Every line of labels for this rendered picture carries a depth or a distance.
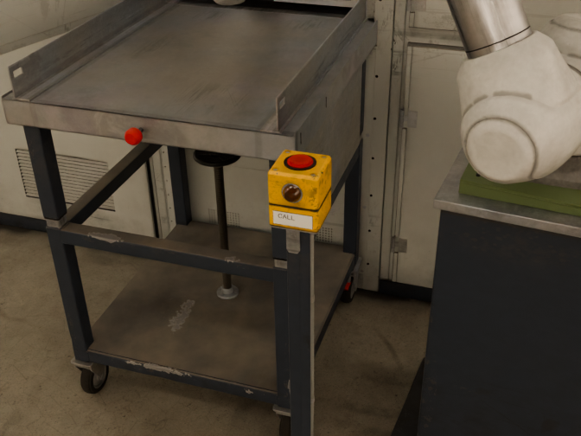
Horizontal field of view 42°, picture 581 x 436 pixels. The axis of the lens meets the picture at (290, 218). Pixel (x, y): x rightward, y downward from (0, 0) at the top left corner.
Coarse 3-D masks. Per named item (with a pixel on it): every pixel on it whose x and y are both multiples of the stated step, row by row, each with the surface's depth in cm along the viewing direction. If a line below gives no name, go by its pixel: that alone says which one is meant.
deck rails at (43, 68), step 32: (128, 0) 186; (160, 0) 202; (96, 32) 175; (128, 32) 184; (352, 32) 179; (32, 64) 154; (64, 64) 165; (320, 64) 156; (32, 96) 151; (288, 96) 138
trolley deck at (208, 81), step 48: (144, 48) 175; (192, 48) 174; (240, 48) 174; (288, 48) 173; (48, 96) 152; (96, 96) 152; (144, 96) 151; (192, 96) 151; (240, 96) 150; (336, 96) 160; (192, 144) 143; (240, 144) 139; (288, 144) 136
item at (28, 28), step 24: (0, 0) 174; (24, 0) 179; (48, 0) 184; (72, 0) 190; (96, 0) 196; (120, 0) 202; (0, 24) 175; (24, 24) 181; (48, 24) 186; (72, 24) 188; (0, 48) 174
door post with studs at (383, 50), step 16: (368, 0) 188; (384, 0) 186; (368, 16) 190; (384, 16) 188; (384, 32) 190; (384, 48) 193; (384, 64) 195; (384, 80) 197; (384, 96) 199; (384, 112) 202; (384, 128) 204; (384, 144) 207; (384, 160) 209; (368, 224) 222; (368, 240) 225; (368, 256) 228; (368, 272) 231; (368, 288) 234
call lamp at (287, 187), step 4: (284, 184) 113; (288, 184) 113; (292, 184) 112; (296, 184) 112; (284, 188) 113; (288, 188) 112; (292, 188) 112; (296, 188) 112; (300, 188) 112; (284, 192) 112; (288, 192) 112; (292, 192) 112; (296, 192) 112; (300, 192) 113; (284, 196) 113; (288, 196) 112; (292, 196) 112; (296, 196) 112; (300, 196) 113; (288, 200) 113; (292, 200) 112; (296, 200) 113; (300, 200) 113
